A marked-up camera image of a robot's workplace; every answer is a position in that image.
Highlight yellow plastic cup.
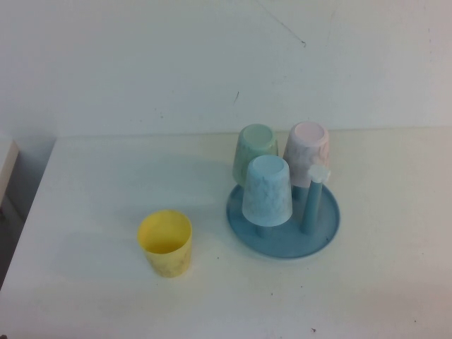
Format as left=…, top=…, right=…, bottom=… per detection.
left=136, top=209, right=194, bottom=280

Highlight mint green plastic cup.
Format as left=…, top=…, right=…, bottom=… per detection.
left=231, top=124, right=282, bottom=184

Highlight light blue plastic cup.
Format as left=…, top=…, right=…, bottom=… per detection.
left=241, top=155, right=295, bottom=227

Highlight pale pink plastic cup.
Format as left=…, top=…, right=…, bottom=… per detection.
left=282, top=121, right=332, bottom=188

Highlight blue round cup stand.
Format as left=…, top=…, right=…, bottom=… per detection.
left=225, top=165, right=343, bottom=260

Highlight beige wooden board edge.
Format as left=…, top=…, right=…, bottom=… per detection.
left=0, top=137, right=20, bottom=206

